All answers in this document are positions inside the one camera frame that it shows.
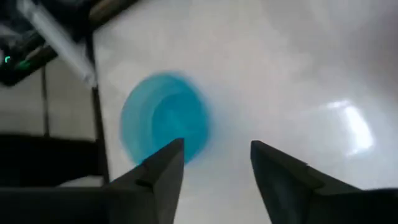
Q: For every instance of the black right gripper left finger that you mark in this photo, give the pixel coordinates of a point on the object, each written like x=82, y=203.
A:
x=155, y=186

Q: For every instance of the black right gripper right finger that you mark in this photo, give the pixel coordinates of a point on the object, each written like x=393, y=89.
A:
x=289, y=193

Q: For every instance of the blue translucent bowl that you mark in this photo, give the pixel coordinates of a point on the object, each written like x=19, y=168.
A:
x=164, y=115

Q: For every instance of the black box structure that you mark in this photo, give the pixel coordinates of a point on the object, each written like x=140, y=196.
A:
x=46, y=158

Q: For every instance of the black device with green light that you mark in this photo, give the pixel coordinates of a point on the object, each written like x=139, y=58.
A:
x=21, y=60

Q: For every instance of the silver aluminium frame post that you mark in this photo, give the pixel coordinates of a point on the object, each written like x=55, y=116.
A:
x=59, y=40

